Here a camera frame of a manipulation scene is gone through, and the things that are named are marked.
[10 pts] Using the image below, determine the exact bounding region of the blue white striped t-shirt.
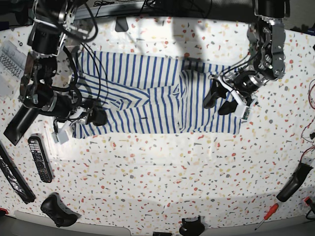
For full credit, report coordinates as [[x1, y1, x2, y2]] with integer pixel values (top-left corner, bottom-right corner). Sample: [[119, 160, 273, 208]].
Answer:
[[73, 51, 241, 139]]

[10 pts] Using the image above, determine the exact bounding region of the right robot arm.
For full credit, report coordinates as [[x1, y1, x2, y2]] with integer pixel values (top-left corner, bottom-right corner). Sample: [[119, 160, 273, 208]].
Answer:
[[4, 0, 108, 145]]

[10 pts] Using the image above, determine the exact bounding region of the black game controller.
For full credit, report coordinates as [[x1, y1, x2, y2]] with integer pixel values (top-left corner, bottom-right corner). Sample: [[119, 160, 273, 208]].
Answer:
[[40, 194, 78, 228]]

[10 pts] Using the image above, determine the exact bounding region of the black curved handle part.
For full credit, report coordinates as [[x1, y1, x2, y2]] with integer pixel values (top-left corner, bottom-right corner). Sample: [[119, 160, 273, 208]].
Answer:
[[276, 162, 313, 203]]

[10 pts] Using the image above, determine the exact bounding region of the clear plastic screw box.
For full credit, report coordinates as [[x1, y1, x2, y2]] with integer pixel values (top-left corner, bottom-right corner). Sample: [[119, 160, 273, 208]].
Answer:
[[0, 40, 27, 100]]

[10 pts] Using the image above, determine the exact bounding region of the red wire bundle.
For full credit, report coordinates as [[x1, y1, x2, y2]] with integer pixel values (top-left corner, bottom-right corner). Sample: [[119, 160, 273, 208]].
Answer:
[[300, 79, 315, 158]]

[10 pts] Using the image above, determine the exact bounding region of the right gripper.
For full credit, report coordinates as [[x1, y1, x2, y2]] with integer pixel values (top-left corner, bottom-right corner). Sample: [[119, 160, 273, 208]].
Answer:
[[52, 98, 107, 144]]

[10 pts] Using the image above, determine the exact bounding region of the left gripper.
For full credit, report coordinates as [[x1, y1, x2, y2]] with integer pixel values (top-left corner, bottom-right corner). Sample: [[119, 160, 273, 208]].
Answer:
[[203, 70, 258, 120]]

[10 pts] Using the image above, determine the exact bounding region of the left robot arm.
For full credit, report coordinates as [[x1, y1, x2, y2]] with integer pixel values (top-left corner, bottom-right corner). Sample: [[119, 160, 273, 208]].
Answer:
[[203, 0, 290, 120]]

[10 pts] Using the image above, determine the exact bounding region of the black tv remote control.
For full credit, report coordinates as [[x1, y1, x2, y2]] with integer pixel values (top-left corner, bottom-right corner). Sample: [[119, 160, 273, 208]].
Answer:
[[28, 136, 53, 183]]

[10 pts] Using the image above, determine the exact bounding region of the red handled screwdriver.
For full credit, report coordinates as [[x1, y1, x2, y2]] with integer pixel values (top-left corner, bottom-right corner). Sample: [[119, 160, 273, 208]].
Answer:
[[254, 203, 279, 231]]

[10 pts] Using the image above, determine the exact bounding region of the black round mount bottom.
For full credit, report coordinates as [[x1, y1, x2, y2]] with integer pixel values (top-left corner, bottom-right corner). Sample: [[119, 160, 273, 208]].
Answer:
[[179, 216, 205, 236]]

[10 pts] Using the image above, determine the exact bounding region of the long black bar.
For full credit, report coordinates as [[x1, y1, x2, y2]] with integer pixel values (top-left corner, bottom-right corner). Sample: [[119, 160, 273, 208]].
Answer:
[[0, 144, 36, 204]]

